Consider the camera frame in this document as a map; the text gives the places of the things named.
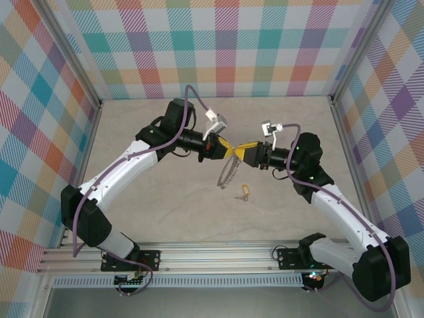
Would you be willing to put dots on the right aluminium side rail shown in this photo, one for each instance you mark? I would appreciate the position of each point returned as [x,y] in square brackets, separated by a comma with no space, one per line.
[351,149]

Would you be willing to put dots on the left aluminium side rail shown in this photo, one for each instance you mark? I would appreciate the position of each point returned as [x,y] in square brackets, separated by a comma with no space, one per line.
[88,149]

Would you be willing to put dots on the aluminium side rail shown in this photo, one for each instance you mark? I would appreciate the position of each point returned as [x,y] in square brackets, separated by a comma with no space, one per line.
[88,149]
[351,149]

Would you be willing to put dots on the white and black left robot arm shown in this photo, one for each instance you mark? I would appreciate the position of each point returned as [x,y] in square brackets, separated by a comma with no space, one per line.
[116,175]

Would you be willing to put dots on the silver key with yellow tag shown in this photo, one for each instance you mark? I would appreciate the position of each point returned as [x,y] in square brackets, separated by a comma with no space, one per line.
[244,190]

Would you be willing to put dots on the left aluminium upright post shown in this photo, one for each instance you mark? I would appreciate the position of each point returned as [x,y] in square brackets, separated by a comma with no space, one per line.
[71,56]

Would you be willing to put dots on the grey metal panel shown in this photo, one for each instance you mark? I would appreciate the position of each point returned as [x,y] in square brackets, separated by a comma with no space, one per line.
[215,304]

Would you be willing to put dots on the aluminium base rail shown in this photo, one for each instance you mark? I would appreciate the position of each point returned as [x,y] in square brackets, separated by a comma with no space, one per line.
[215,255]

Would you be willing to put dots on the right aluminium upright post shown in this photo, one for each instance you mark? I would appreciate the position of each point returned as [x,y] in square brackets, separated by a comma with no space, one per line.
[358,49]

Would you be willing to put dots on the aluminium upright post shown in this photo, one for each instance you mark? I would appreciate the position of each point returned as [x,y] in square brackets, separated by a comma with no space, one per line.
[71,56]
[358,49]

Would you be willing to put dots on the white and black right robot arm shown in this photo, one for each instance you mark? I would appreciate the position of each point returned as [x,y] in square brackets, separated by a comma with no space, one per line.
[344,215]

